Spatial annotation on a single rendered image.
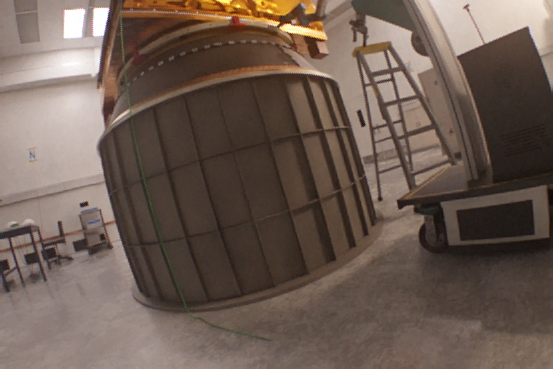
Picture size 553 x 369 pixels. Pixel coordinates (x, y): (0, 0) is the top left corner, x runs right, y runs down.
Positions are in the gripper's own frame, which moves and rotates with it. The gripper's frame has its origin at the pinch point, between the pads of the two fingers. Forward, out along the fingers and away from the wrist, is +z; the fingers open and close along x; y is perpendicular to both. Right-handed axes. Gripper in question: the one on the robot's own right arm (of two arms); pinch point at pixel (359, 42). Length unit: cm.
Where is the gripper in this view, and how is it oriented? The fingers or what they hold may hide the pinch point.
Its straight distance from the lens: 200.7
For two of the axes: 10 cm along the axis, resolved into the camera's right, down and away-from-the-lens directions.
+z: -0.8, 9.8, 1.8
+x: 7.5, -0.5, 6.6
